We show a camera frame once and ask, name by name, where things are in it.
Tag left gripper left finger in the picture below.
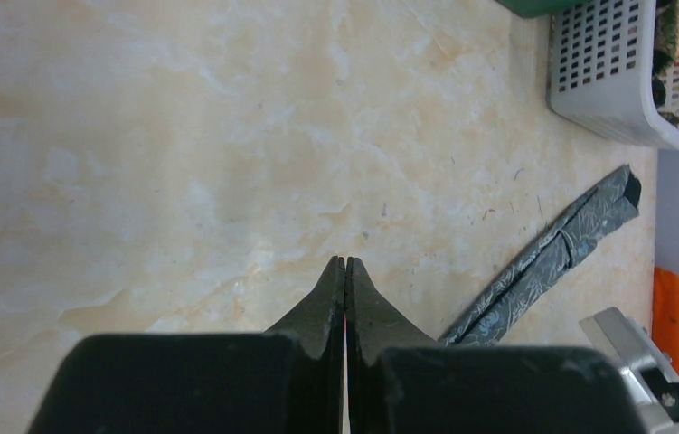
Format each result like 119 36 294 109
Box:
29 257 345 433

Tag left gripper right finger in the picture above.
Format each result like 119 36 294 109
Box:
344 258 645 433

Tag grey floral tie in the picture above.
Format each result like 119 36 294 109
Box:
439 165 642 346

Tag orange cloth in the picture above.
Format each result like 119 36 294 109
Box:
651 267 679 375

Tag white plastic basket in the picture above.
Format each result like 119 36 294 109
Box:
548 1 679 152

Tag green divided organizer tray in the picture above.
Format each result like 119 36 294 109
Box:
496 0 586 18

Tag olive tie in basket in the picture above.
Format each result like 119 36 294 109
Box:
651 0 679 125

